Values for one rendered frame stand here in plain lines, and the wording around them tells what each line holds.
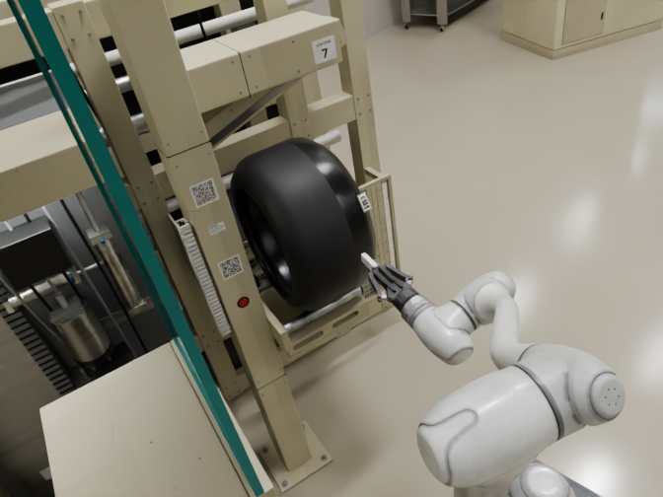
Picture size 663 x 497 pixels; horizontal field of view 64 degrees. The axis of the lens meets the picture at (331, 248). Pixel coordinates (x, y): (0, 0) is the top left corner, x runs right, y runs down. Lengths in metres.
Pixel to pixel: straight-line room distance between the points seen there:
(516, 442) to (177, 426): 0.78
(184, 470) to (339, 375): 1.79
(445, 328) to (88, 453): 0.90
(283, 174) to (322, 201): 0.15
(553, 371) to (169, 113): 1.12
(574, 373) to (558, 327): 2.28
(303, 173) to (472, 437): 1.08
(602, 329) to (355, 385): 1.34
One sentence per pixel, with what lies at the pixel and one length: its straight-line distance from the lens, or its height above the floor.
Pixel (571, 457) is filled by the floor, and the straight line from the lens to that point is 2.71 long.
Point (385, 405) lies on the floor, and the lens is 2.81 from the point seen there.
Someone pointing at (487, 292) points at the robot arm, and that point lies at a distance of 1.43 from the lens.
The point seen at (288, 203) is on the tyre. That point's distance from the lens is 1.65.
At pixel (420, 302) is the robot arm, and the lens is 1.48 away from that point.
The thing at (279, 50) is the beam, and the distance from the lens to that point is 1.91.
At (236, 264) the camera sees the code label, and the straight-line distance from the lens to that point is 1.80.
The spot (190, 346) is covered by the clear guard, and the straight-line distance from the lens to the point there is 0.84.
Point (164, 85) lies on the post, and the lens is 1.51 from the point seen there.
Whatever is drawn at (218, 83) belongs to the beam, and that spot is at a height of 1.71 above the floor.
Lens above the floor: 2.28
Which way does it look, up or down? 37 degrees down
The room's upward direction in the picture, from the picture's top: 11 degrees counter-clockwise
